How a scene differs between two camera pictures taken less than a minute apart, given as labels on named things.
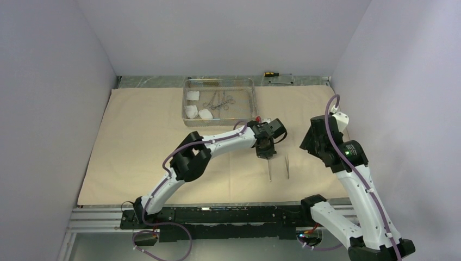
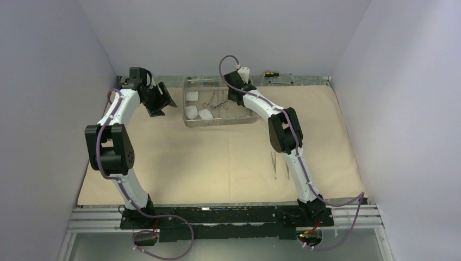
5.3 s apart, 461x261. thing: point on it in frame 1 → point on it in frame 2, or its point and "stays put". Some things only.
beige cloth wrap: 141,128 stays put
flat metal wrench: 291,82 stays put
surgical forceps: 210,103 stays put
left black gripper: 267,154 → 155,110
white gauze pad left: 191,111 stays put
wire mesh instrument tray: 218,102 stays put
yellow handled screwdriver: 271,74 stays put
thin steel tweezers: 269,170 → 274,165
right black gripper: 307,143 → 229,97
